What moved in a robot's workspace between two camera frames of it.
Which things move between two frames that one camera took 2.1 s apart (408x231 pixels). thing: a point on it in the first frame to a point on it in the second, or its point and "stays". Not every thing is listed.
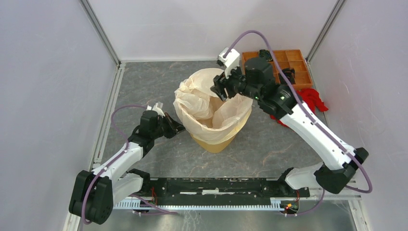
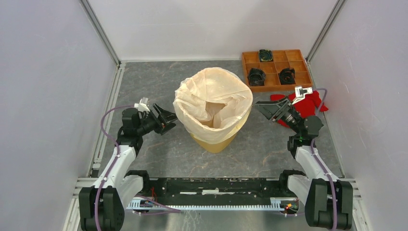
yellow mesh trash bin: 219,147 stays
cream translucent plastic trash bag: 207,117 stays
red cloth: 310,97 stays
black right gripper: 221,80 to 274,109
